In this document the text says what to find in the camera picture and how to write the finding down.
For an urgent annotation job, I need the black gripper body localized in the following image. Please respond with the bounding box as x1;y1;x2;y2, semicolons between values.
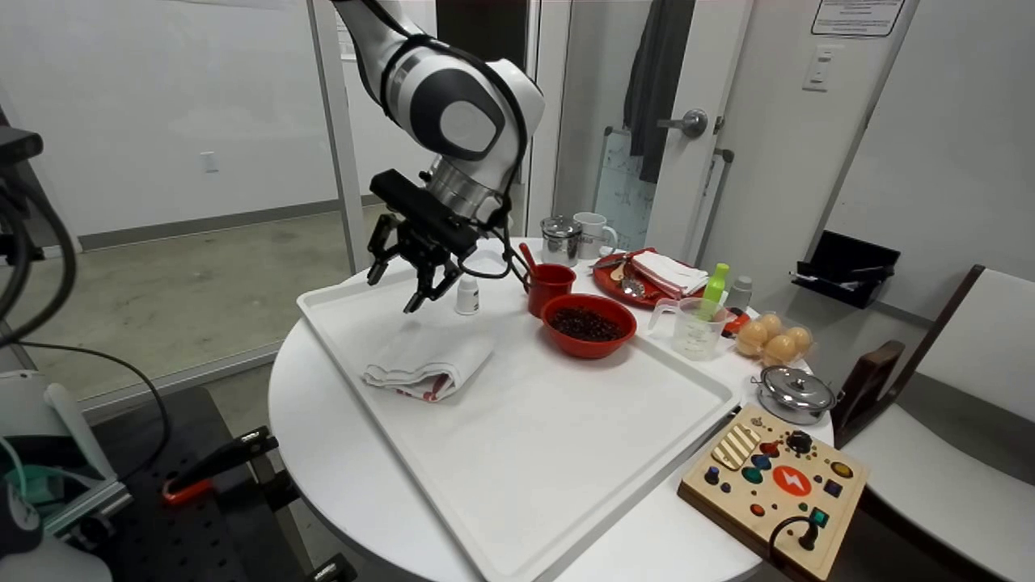
377;208;480;281

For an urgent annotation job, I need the white towel with red stripes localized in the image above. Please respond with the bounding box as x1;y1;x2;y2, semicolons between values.
358;322;501;407

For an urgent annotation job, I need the small metal cup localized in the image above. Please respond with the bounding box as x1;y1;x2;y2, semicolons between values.
538;214;574;259

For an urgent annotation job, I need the red cup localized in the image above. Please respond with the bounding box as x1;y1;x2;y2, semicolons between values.
519;263;579;320

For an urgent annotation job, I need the clear glass mug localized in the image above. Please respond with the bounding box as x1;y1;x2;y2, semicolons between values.
567;210;624;264

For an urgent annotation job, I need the red bowl with dark beans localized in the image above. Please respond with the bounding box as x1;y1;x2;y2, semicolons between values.
538;290;641;363

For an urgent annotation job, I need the large white tray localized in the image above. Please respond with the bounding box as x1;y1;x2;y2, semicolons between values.
295;254;745;582

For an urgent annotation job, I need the small leaning whiteboard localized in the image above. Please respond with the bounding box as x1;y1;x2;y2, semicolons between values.
592;121;660;252

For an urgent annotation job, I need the white cloth with red trim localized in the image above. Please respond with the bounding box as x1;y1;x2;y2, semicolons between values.
626;244;711;296

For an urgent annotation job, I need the black and orange clamp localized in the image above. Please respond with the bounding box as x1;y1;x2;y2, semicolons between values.
159;422;281;511

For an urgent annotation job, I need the clear plastic measuring cup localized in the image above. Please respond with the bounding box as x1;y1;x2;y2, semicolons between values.
648;295;724;365

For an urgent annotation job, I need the dark jacket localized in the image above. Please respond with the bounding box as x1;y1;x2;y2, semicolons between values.
621;0;699;188

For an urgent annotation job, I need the green squeeze bottle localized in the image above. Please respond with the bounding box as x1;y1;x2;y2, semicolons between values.
695;259;735;322

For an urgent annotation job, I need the white and green device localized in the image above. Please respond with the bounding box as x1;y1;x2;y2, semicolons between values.
0;368;135;582

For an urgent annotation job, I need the wooden busy board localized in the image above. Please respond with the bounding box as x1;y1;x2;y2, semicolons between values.
676;405;874;569

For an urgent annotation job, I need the black bag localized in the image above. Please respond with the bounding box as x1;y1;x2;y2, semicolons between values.
791;227;901;309

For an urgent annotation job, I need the chair with white seat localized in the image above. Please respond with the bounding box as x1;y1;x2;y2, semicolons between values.
828;263;1035;582

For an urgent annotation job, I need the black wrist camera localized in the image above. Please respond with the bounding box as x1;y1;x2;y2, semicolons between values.
365;165;480;244

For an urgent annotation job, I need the thin black floor cable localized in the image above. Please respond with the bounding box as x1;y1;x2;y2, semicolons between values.
0;337;173;479

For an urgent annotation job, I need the silver door handle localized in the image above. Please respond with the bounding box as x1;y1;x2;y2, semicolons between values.
655;107;711;141

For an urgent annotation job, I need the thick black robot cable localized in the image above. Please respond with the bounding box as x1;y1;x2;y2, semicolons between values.
0;171;85;348

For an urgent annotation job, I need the black camera stand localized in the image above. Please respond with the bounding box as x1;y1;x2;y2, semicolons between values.
0;120;49;269

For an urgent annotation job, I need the white wall sign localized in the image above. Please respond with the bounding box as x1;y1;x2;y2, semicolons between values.
807;0;909;43

